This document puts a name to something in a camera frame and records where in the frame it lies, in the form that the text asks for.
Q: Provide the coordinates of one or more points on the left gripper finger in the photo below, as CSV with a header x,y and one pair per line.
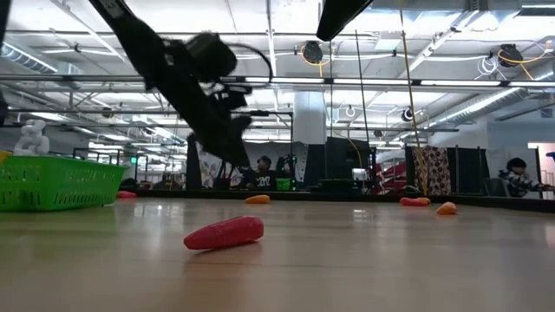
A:
x,y
221,149

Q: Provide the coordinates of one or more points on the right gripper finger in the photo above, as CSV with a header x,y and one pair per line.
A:
x,y
340,13

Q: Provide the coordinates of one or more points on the orange toy chili pepper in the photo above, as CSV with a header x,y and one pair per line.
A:
x,y
257,199
446,209
426,201

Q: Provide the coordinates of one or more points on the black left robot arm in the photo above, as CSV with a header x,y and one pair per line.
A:
x,y
130,34

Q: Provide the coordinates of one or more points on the white floral curtain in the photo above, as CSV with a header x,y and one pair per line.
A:
x,y
208,173

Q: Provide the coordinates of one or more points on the black partition panel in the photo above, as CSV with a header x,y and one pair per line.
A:
x,y
193,173
470,171

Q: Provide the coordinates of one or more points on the person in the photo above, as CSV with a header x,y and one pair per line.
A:
x,y
516,180
262,175

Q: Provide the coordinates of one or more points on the green bin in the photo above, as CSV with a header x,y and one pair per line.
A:
x,y
283,184

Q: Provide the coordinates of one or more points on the black metal railing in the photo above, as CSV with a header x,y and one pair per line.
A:
x,y
110,150

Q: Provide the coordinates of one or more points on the large black cabinet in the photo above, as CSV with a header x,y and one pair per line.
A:
x,y
342,162

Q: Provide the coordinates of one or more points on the red shelf unit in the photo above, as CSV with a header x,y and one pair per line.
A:
x,y
392,175

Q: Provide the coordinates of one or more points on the green plastic basket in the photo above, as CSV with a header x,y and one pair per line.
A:
x,y
52,186

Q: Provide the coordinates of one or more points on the brown patterned curtain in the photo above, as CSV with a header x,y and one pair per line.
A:
x,y
431,171

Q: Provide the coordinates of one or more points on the white twisted sculpture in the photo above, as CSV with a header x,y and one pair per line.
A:
x,y
31,138

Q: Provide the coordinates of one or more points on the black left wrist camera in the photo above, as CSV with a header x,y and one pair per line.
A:
x,y
210,56

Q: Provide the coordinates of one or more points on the black aluminium table frame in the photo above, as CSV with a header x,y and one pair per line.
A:
x,y
347,197

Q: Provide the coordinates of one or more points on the long grey horizontal rail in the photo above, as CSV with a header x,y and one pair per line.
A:
x,y
65,78

